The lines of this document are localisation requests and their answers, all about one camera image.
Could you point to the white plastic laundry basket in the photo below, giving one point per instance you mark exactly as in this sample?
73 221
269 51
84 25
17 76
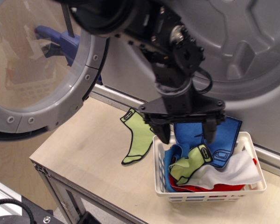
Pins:
244 143

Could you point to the blue felt cloth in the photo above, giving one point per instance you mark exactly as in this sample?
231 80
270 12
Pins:
174 153

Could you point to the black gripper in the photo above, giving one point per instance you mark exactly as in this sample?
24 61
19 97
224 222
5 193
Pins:
187 106

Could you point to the blue clamp behind door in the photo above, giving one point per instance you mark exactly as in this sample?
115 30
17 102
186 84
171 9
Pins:
62 44

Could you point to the red felt garment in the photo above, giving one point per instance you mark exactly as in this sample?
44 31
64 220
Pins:
189 188

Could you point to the green felt sock on table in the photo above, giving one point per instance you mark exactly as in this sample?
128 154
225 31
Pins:
141 137

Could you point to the blue felt pants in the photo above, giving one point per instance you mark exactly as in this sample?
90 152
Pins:
189 135

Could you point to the white felt cloth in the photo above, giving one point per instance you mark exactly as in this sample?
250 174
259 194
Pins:
240 169

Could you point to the green felt sock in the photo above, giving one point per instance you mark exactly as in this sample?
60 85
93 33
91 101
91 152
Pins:
141 137
182 170

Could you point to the aluminium table frame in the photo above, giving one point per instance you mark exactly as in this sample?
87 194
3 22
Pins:
72 200

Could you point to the black robot base bottom left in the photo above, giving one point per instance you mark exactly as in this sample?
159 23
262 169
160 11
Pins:
14 211

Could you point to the grey round machine door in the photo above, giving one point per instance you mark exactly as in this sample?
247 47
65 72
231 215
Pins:
39 94

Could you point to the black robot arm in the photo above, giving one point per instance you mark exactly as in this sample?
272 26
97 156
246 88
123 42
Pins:
173 53

